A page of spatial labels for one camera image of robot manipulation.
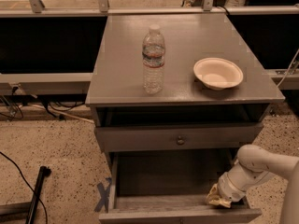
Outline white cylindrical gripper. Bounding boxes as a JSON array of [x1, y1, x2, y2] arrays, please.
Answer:
[[206, 166, 246, 208]]

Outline grey drawer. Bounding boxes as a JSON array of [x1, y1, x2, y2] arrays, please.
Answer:
[[99, 148, 261, 224], [95, 105, 263, 152]]

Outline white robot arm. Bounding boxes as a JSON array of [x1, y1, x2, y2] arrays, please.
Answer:
[[206, 145, 299, 224]]

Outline grey wooden drawer cabinet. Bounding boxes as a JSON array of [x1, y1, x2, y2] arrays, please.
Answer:
[[85, 13, 286, 161]]

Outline grey top drawer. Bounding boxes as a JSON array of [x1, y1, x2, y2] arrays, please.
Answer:
[[95, 105, 263, 152]]

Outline blue tape cross mark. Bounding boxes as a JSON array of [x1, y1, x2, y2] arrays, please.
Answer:
[[94, 177, 112, 212]]

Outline white paper bowl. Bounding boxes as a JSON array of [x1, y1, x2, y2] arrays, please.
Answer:
[[193, 58, 244, 91]]

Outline clear plastic water bottle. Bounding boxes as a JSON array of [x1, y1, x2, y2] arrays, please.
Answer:
[[142, 24, 165, 94]]

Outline black metal stand leg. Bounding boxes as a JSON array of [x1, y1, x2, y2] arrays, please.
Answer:
[[0, 165, 52, 224]]

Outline white cable at right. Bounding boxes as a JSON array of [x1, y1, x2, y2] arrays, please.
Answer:
[[275, 49, 299, 89]]

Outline black cable bundle at left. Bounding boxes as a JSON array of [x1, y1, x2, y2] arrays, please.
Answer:
[[0, 86, 87, 121]]

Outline black floor cable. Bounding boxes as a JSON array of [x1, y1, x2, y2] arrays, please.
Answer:
[[0, 151, 49, 224]]

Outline grey metal railing frame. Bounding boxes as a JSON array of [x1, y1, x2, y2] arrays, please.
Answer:
[[0, 0, 299, 97]]

